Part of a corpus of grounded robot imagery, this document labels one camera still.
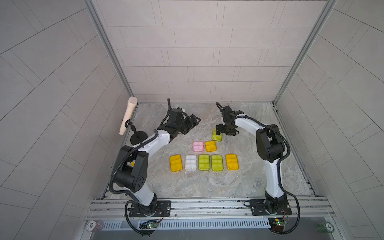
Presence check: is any clear white pillbox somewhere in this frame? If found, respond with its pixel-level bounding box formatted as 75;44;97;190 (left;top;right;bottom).
185;155;197;172

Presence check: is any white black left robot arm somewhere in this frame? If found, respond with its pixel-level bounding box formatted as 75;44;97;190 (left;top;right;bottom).
109;108;201;217

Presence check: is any pink pillbox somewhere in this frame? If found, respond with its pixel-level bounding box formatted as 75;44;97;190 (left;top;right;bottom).
193;141;205;153

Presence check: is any right poker chip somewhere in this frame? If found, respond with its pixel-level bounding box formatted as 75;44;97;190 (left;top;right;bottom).
317;222;335;234

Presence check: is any yellow six-slot pillbox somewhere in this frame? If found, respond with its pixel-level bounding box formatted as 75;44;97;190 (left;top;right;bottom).
170;155;183;172

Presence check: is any aluminium rail frame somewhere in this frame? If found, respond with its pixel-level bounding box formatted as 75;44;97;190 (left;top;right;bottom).
85;196;336;220

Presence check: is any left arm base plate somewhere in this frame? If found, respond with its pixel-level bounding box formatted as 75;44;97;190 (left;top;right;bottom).
127;201;172;218

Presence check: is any small yellow pillbox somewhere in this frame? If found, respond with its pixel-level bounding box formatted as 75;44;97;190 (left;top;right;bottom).
205;141;217;152

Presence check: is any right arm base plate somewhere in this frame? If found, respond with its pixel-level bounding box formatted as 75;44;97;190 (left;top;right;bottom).
244;199;292;216

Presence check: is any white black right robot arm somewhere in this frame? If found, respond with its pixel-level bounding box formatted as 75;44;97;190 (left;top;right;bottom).
216;102;294;215

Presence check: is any green circuit board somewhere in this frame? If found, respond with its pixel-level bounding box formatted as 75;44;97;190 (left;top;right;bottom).
140;221;159;230
268;218;289;233

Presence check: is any green pillbox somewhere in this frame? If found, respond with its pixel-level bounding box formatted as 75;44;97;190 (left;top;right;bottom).
211;155;224;172
212;128;223;142
198;155;211;171

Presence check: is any beige microphone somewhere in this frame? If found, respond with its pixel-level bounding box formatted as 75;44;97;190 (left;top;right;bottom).
119;97;138;136

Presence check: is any poker chip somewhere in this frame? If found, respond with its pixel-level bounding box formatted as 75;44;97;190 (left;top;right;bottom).
86;220;105;232
317;222;335;234

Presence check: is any black microphone stand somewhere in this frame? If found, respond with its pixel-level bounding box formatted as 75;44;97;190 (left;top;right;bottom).
125;119;148;146

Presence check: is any right green circuit board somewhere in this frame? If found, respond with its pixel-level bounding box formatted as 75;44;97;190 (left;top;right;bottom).
268;218;289;233

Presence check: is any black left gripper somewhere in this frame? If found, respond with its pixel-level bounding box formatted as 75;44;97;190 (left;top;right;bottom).
174;114;201;135

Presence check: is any left poker chip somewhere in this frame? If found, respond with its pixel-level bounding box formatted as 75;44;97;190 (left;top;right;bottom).
86;220;105;232

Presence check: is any left green circuit board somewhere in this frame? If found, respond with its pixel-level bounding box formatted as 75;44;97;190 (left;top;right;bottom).
140;221;159;230

